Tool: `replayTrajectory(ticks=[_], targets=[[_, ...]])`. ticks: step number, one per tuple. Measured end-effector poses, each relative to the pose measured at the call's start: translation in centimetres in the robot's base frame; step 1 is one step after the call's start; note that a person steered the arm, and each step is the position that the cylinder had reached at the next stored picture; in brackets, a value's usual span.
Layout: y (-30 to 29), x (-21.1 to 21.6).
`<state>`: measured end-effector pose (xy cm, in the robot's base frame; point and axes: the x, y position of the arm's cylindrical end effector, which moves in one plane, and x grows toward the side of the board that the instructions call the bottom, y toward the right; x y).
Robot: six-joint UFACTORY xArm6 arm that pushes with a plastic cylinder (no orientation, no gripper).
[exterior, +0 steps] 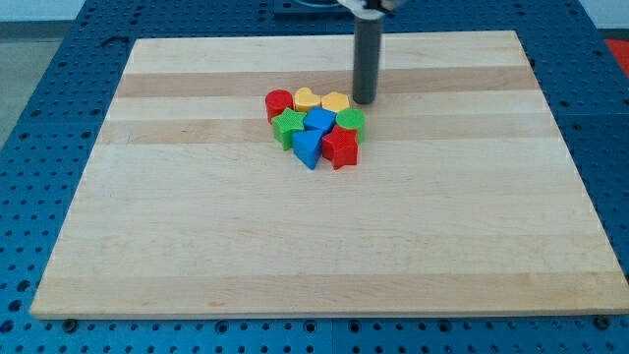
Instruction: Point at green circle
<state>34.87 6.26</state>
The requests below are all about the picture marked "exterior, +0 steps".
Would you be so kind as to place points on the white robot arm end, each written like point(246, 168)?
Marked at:
point(371, 9)

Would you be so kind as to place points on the blue triangle block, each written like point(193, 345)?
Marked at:
point(307, 147)

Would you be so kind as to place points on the red star block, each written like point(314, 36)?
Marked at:
point(340, 147)

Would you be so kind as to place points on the blue cube block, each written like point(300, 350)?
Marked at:
point(320, 119)

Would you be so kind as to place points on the green star block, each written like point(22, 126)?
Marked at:
point(286, 124)

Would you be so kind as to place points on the green cylinder block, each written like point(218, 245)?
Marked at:
point(352, 119)

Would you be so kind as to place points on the yellow hexagon block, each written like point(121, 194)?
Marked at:
point(335, 101)

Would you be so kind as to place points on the yellow heart block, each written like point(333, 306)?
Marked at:
point(305, 100)

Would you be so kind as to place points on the red cylinder block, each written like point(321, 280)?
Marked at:
point(276, 101)

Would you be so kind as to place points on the light wooden board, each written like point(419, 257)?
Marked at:
point(465, 201)

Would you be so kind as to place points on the dark grey cylindrical pointer tool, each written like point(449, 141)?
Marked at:
point(367, 38)

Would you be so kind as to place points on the red object at right edge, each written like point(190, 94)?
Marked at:
point(620, 50)

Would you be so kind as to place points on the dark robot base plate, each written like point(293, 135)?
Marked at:
point(308, 8)

